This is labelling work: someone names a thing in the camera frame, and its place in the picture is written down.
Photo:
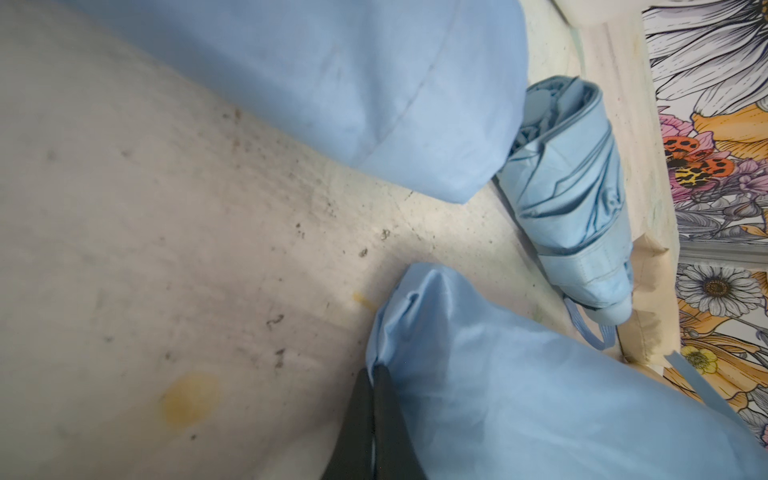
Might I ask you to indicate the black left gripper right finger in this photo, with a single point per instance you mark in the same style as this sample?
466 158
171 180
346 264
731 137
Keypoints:
395 457

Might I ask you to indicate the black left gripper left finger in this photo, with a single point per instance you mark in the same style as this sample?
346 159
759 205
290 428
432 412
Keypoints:
353 456

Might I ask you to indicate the blue umbrella sleeve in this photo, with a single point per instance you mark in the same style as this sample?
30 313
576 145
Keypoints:
427 95
488 394

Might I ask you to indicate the blue lidded plastic storage box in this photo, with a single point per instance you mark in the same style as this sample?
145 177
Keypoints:
584 5

